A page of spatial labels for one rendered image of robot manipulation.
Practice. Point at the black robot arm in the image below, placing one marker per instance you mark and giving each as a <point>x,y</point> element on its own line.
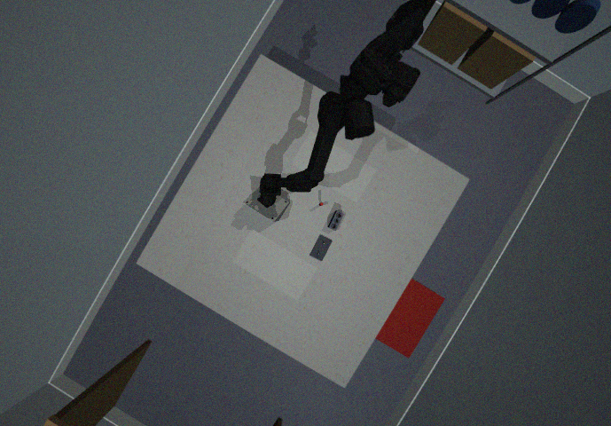
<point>336,110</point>

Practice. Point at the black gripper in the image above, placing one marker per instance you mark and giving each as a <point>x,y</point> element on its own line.
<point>379,57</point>

